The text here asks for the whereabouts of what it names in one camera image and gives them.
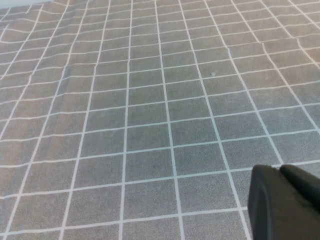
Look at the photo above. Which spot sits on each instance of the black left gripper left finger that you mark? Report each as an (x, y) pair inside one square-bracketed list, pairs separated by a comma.
[(275, 212)]

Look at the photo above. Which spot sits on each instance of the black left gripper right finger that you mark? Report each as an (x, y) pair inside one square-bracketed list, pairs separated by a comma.
[(305, 187)]

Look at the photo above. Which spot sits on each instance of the grey white-checked tablecloth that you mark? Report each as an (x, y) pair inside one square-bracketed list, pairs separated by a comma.
[(125, 100)]

